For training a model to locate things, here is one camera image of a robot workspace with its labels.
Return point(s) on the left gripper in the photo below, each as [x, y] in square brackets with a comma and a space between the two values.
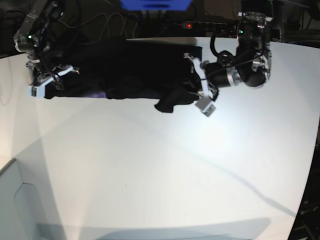
[204, 89]

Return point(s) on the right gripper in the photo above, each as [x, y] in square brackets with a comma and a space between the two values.
[45, 77]

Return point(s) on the black T-shirt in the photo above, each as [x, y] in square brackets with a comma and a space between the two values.
[118, 69]

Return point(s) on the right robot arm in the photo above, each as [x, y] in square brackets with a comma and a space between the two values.
[36, 39]

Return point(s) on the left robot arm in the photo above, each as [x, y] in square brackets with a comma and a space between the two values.
[251, 65]

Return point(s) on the black power strip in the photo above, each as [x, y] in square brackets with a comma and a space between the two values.
[205, 25]

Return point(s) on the blue plastic bin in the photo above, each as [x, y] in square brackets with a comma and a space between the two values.
[155, 5]

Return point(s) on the grey cabinet beside table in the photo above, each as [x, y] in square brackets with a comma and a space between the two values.
[22, 215]

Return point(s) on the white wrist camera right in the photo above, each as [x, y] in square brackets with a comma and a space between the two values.
[37, 91]

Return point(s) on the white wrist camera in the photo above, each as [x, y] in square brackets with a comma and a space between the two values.
[37, 91]
[206, 105]

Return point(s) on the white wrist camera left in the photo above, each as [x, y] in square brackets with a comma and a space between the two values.
[206, 105]

